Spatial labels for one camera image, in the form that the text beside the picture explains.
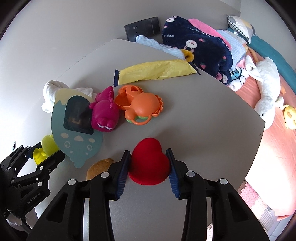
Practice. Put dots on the red heart plush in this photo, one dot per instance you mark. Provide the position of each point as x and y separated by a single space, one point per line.
149 165

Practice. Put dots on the light blue dotted pillow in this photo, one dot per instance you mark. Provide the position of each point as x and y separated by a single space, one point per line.
237 45

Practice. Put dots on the pink fleece blanket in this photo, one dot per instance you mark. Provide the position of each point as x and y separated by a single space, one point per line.
208 30

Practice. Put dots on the yellow chick plush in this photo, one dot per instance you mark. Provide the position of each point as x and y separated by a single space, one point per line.
290 117

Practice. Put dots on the yellow black plush piece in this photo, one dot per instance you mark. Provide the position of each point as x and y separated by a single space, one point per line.
188 55

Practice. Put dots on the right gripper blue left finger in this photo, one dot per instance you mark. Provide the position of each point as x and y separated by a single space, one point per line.
104 187

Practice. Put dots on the orange plastic crab toy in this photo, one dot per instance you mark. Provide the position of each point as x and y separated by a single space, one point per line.
139 107

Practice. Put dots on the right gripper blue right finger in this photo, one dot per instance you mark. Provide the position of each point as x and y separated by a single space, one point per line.
190 186

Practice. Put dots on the magenta dinosaur toy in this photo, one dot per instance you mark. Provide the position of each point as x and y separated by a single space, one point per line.
105 113

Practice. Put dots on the beige bedside desk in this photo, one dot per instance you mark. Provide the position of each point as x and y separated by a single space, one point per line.
207 126

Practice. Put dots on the white cartoon print cloth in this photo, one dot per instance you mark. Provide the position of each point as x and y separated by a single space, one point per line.
238 78

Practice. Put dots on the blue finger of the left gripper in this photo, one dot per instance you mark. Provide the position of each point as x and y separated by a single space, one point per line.
32 148

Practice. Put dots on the light blue baby cloth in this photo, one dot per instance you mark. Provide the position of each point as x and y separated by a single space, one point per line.
141 39

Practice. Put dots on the black wall switch panel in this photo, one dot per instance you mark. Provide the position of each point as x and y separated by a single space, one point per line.
147 27

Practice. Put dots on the large white goose plush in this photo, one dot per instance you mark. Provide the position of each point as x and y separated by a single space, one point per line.
267 77

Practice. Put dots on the patchwork checked pillow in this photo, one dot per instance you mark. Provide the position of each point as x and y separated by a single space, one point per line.
241 27

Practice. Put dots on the teal cartoon clock board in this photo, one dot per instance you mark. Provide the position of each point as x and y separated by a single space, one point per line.
71 126

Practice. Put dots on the white rolled towel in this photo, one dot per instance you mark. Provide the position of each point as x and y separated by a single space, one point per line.
51 88

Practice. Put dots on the navy rabbit print blanket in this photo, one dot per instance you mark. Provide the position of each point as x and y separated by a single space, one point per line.
210 53

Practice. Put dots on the teal blanket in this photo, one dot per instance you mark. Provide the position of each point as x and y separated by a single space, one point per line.
261 47

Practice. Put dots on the brown plush toy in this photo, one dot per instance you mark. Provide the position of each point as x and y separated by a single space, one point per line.
98 168

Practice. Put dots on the yellow-green plastic frog toy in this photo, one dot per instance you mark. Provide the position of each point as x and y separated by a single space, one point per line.
48 148

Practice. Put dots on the yellow empty snack wrapper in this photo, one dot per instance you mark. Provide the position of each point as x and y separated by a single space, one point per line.
156 70

